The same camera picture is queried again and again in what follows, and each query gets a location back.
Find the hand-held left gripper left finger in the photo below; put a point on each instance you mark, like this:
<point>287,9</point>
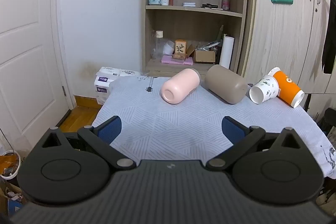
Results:
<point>111,130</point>

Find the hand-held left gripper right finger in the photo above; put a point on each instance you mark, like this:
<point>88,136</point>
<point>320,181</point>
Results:
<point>232,130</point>

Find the taupe cup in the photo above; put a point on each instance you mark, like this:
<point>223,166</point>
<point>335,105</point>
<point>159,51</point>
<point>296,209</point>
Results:
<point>225,83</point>

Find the white printed paper cup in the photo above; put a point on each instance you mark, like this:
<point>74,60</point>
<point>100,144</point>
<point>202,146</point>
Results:
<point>263,88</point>

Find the pink cup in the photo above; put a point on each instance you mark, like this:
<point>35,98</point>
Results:
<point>181,85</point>

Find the orange paper cup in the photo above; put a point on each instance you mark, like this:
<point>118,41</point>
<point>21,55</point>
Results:
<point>287,85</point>

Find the white plastic cup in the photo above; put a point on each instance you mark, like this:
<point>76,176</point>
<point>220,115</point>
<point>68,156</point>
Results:
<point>168,48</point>

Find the purple label tissue pack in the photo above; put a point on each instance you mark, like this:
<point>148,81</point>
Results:
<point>102,95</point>
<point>103,81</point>

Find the white tissue pack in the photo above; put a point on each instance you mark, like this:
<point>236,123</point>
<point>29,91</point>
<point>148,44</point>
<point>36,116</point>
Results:
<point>109,71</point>
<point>130,72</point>

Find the grey patterned tablecloth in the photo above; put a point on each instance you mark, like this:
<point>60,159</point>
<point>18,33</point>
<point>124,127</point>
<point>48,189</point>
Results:
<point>170,129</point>

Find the white cylinder roll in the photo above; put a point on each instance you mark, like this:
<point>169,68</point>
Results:
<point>226,52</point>

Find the open cardboard box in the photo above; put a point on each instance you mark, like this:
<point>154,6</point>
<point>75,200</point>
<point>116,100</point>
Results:
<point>204,56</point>

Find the flat pink box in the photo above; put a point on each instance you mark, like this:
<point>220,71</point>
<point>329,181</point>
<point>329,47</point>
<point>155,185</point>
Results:
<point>176,60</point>

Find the clear plastic bottle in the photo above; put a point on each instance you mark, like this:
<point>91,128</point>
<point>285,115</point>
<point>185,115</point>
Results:
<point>157,47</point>

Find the flower printed box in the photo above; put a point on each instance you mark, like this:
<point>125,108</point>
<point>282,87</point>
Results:
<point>180,48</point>

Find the wooden wardrobe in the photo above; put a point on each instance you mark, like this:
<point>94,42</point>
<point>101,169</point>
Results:
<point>275,43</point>

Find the black chair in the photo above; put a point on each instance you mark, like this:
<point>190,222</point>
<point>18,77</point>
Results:
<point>329,119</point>

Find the grey-green folded umbrella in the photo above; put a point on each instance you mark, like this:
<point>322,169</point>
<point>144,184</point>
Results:
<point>220,32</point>

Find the wooden shelf unit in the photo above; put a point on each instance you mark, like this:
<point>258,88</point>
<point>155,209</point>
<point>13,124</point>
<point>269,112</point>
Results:
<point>194,27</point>

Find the white door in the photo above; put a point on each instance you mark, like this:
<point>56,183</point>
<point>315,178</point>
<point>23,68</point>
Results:
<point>26,56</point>

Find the cardboard box with clutter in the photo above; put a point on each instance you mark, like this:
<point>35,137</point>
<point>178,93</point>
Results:
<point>10,200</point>

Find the black flat items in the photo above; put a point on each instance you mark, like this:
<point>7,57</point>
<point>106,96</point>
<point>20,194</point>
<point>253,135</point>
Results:
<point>210,5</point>

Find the pink clear bottle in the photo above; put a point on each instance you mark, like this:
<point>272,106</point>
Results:
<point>225,2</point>

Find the flat white tin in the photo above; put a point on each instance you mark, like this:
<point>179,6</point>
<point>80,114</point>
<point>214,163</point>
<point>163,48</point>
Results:
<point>189,4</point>

